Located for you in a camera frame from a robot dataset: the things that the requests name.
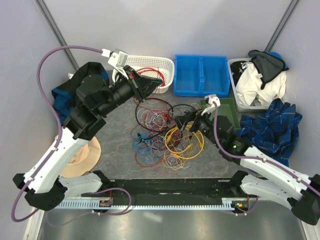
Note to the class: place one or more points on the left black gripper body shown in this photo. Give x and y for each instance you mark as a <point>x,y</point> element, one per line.
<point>132,75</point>

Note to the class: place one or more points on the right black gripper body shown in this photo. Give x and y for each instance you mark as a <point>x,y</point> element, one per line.
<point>202,123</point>

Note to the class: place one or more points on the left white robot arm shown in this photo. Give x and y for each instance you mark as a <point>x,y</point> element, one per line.
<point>44,186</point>

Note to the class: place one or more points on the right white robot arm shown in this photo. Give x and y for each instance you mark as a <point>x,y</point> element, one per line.
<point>298,192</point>

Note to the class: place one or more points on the white perforated plastic basket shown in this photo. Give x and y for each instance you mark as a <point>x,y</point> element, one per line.
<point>154,66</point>

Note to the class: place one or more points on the green plastic tray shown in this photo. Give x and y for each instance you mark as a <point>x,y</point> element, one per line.
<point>227,108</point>

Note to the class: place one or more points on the grey plastic tub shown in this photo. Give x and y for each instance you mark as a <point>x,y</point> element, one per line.
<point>234,64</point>

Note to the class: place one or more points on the blue divided plastic bin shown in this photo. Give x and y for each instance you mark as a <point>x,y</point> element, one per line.
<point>199,76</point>

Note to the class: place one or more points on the white garment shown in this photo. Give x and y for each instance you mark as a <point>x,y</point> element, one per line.
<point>248,86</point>

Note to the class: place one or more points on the black and blue jacket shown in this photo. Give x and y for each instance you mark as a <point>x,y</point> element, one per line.
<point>65,94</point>

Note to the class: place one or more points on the blue plaid shirt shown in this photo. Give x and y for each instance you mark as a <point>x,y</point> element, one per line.
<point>274,132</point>

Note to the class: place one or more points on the grey black-trimmed cloth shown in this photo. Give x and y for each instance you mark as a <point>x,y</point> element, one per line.
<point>268,66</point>

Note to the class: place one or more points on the beige bucket hat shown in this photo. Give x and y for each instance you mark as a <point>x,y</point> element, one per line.
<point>76,157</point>

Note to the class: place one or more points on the blue cap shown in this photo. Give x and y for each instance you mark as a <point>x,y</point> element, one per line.
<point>277,55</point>

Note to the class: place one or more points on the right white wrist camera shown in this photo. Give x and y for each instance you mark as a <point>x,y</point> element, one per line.
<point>212,104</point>

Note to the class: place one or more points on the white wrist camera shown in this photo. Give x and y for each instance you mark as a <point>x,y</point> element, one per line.
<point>117,60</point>
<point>212,104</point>

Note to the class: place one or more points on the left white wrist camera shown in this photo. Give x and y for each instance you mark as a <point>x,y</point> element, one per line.
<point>117,60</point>

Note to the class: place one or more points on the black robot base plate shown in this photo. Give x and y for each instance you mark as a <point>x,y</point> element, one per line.
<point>193,187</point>

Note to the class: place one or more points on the slotted cable duct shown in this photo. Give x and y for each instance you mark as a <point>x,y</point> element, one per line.
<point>162,202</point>

